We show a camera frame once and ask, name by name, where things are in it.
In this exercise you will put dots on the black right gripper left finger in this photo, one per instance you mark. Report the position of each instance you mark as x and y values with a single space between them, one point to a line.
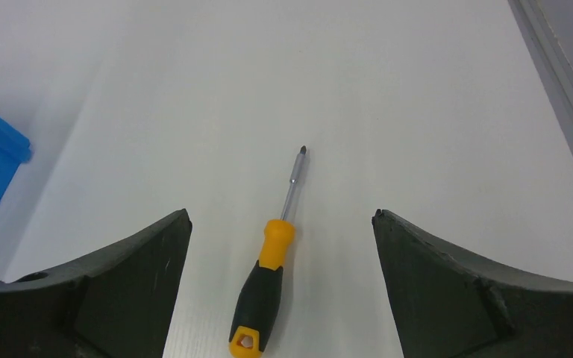
116 301

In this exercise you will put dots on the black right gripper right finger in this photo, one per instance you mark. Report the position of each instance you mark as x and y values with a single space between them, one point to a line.
451 302

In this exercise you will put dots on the yellow black handled screwdriver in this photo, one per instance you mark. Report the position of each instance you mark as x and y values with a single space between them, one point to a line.
259 300

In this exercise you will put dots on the grey table edge rail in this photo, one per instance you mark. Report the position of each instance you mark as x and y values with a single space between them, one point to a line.
565 94

